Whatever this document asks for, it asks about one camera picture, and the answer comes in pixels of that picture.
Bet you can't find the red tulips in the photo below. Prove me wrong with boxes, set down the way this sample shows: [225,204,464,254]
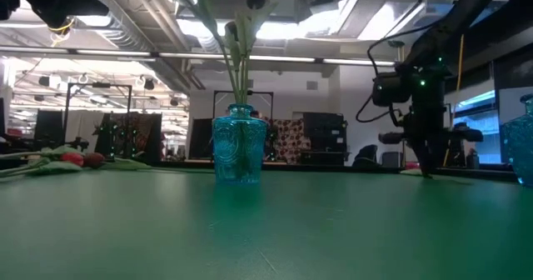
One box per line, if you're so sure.
[0,145,85,178]

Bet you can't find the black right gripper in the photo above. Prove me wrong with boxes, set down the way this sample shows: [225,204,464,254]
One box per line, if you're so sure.
[377,104,485,176]

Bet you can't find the bright red artificial tulip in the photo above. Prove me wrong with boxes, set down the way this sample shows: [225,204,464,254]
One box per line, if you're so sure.
[400,161,422,177]

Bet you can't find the yellow hanging cable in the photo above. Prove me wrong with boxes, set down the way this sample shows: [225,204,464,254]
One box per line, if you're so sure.
[441,32,466,168]

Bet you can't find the black metal gantry frame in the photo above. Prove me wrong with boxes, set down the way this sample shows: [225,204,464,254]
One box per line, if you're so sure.
[212,89,275,121]

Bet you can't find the dark patterned divider panel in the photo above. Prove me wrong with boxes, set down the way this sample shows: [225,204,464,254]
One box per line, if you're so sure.
[94,112,163,159]

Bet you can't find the grey waste bin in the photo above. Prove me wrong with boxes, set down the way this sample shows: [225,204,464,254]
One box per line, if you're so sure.
[381,151,403,167]

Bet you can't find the long ceiling light tube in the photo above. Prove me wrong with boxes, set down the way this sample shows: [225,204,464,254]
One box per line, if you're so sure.
[0,45,70,55]
[321,57,397,68]
[76,48,153,58]
[157,52,235,61]
[240,53,316,63]

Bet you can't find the silver rectangular air duct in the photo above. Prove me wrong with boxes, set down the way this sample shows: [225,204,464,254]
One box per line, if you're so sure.
[385,0,480,48]

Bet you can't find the black cabinet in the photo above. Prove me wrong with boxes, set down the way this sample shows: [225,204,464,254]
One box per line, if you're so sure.
[301,112,349,167]

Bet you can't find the black office chair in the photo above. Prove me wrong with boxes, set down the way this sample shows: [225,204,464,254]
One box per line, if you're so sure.
[351,143,379,168]

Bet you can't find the ceiling fixture with yellow cable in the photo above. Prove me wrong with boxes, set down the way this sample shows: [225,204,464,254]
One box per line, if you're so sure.
[47,17,77,48]

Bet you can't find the green table mat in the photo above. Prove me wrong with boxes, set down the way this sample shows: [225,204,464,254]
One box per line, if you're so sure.
[0,165,533,280]

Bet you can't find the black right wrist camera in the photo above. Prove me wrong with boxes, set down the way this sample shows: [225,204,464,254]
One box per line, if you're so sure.
[371,71,412,107]

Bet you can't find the silver round air duct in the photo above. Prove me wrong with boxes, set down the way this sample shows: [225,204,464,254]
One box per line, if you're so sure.
[93,0,192,54]

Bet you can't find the plain black divider panel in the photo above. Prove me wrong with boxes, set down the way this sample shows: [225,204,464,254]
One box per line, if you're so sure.
[189,117,216,160]

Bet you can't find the blue embossed glass vase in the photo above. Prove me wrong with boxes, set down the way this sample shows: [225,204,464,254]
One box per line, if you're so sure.
[499,92,533,188]
[212,102,269,186]

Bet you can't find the red floral divider panel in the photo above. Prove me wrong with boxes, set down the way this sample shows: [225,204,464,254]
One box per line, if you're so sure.
[266,118,312,165]

